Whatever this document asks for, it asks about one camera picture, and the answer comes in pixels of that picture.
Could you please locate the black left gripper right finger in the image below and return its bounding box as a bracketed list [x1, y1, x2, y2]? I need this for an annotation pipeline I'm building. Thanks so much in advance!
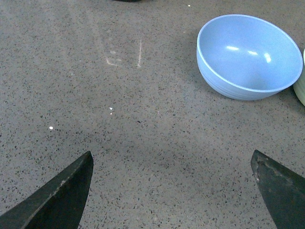
[251, 150, 305, 229]

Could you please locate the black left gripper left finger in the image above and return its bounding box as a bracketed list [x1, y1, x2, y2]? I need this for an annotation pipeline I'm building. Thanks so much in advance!
[0, 151, 93, 229]

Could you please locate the green bowl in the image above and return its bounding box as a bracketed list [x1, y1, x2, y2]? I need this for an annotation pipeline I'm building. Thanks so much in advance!
[293, 51, 305, 106]

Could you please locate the blue bowl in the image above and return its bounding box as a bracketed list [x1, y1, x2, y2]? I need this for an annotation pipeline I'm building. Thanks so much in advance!
[196, 14, 304, 101]

